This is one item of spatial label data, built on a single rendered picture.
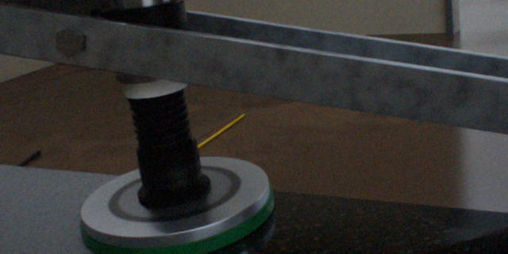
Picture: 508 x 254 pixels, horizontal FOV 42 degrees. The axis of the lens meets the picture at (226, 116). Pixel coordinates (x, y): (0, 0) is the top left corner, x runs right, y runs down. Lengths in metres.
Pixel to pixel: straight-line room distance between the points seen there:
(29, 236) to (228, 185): 0.24
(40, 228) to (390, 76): 0.43
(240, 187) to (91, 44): 0.23
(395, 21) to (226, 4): 1.71
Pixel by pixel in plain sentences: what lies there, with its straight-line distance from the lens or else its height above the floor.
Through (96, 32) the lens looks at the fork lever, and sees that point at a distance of 0.65.
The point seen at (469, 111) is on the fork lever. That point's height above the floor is 0.91.
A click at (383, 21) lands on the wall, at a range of 5.72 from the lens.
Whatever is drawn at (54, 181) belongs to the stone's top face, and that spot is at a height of 0.80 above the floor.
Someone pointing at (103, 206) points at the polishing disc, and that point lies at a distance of 0.74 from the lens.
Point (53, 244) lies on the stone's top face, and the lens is 0.75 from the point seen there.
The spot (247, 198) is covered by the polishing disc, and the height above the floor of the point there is 0.83.
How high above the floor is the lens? 1.11
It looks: 16 degrees down
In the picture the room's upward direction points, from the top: 9 degrees counter-clockwise
